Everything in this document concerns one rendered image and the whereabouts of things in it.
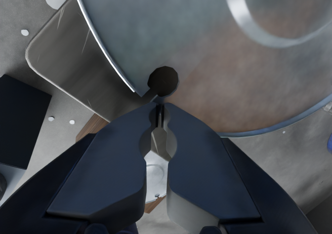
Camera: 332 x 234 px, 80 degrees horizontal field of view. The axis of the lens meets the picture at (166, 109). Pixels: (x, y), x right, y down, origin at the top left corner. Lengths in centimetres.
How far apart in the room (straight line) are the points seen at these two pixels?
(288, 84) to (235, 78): 6
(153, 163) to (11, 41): 69
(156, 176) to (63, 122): 52
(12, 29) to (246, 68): 87
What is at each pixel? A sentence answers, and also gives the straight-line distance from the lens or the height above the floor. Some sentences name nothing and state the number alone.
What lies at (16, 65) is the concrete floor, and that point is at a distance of 98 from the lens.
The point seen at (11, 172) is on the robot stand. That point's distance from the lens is 64.
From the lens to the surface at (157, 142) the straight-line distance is 16.
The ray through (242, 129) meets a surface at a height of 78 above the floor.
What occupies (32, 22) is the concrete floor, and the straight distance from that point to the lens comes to 93.
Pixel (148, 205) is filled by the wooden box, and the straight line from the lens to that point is 99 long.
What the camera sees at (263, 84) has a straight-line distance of 18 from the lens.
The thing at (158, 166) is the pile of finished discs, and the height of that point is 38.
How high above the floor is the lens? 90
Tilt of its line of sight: 55 degrees down
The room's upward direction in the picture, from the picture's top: 145 degrees clockwise
